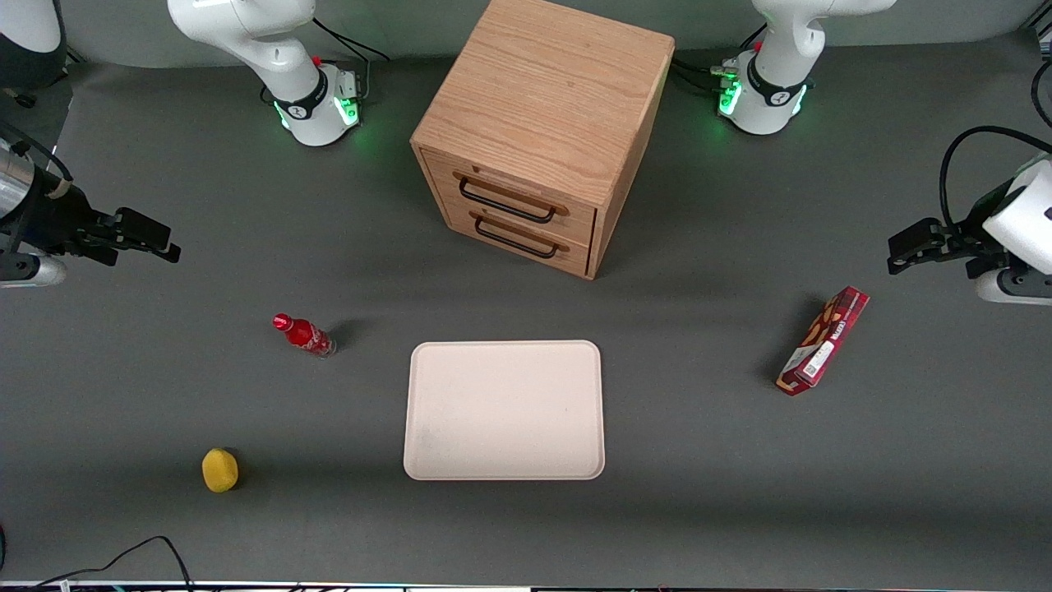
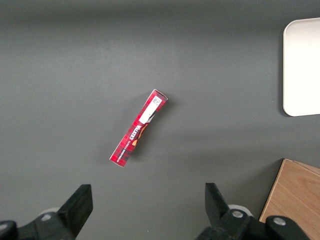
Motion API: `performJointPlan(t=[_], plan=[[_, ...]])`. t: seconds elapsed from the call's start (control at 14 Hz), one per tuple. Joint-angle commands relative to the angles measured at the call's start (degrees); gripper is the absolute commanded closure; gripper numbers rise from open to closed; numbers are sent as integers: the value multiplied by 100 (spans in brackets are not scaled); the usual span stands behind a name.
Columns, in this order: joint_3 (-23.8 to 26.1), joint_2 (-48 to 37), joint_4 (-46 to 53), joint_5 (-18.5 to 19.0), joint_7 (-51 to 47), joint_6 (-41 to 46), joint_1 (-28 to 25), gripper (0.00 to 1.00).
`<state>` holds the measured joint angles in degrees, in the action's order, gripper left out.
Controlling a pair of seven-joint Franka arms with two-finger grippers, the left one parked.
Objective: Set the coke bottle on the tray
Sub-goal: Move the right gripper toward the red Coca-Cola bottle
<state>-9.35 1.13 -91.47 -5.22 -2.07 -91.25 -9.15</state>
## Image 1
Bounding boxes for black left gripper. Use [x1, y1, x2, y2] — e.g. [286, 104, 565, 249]
[887, 185, 1025, 280]

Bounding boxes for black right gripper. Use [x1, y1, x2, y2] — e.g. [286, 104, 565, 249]
[16, 177, 182, 266]

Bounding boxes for small red coke bottle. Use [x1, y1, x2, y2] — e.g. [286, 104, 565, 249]
[273, 312, 338, 358]

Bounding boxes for beige rectangular tray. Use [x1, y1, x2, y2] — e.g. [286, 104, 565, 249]
[403, 340, 607, 482]

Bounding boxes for red cookie box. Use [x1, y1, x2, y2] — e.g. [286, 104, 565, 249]
[776, 285, 871, 397]

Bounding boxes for yellow lemon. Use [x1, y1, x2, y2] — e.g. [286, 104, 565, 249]
[201, 447, 240, 494]

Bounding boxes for wooden drawer front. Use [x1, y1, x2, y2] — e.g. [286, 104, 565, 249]
[444, 196, 594, 278]
[422, 151, 598, 246]

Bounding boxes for wooden drawer cabinet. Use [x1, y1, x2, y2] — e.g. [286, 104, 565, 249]
[410, 0, 676, 281]

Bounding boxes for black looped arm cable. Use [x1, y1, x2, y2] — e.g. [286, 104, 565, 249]
[939, 126, 1052, 233]

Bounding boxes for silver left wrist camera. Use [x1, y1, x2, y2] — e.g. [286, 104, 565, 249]
[976, 266, 1052, 308]

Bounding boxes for black right base cable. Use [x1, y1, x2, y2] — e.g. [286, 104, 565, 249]
[311, 16, 391, 101]

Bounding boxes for black base cable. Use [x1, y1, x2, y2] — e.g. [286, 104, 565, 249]
[670, 25, 769, 93]
[311, 16, 391, 101]

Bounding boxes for black left base cable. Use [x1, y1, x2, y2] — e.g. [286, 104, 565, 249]
[670, 25, 769, 93]

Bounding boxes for black cable at table edge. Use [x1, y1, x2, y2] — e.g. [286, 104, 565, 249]
[31, 535, 196, 592]

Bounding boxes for black metal drawer handle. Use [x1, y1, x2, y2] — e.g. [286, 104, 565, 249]
[474, 215, 561, 260]
[458, 177, 557, 225]

